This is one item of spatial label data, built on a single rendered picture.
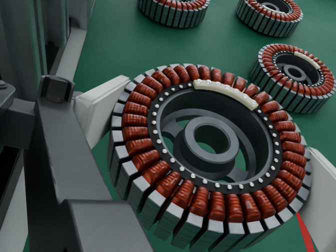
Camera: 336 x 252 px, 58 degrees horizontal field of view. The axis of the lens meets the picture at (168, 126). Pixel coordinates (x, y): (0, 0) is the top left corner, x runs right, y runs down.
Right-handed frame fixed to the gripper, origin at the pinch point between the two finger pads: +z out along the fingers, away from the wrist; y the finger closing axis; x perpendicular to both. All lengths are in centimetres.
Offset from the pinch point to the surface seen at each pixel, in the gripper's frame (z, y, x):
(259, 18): 38.0, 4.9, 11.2
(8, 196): 3.8, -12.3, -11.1
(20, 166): 6.4, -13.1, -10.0
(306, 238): 9.8, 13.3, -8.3
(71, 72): 18.7, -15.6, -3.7
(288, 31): 39.5, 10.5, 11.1
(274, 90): 23.5, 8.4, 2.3
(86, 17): 25.2, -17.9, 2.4
